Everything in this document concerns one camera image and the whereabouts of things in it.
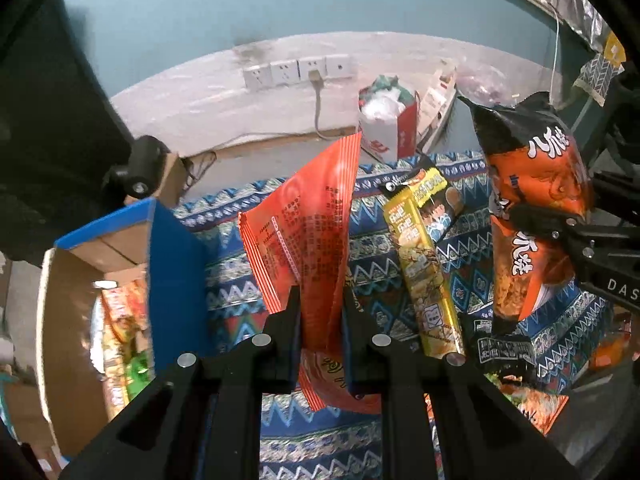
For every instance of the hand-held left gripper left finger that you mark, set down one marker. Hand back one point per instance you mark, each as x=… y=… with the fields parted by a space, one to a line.
x=296 y=345

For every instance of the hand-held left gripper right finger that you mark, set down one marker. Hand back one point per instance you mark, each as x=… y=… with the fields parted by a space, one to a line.
x=348 y=360

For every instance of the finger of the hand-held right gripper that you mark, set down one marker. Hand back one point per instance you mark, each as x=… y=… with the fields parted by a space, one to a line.
x=617 y=192
x=545 y=222

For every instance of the orange and black snack packet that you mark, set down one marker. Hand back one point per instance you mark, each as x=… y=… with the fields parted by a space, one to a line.
x=535 y=185

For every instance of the plain orange snack packet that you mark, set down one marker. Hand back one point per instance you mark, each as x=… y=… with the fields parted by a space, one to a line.
x=310 y=240

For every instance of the blue cardboard box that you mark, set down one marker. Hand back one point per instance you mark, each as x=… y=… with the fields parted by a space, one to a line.
x=175 y=280

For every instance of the green snack packet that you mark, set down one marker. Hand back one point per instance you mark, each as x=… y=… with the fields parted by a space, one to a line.
x=140 y=370

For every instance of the long yellow snack packet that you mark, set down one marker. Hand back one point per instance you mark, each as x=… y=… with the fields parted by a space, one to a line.
x=120 y=310

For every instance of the blue patterned blanket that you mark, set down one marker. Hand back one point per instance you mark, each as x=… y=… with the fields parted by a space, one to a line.
x=230 y=290

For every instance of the yellow and black snack packet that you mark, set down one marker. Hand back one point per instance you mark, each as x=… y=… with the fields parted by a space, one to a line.
x=425 y=280

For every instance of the grey patterned cloth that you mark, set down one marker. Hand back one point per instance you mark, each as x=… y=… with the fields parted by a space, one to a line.
x=600 y=67

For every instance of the orange noodle snack packet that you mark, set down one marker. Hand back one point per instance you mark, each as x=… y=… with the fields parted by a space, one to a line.
x=540 y=400

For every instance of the red and white bag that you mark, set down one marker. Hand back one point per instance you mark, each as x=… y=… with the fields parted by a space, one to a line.
x=385 y=130

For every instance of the black roller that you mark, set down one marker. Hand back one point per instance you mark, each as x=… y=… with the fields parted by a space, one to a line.
x=142 y=160

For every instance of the white wall socket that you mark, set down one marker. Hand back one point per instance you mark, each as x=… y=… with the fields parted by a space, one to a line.
x=339 y=66
x=307 y=66
x=285 y=72
x=257 y=77

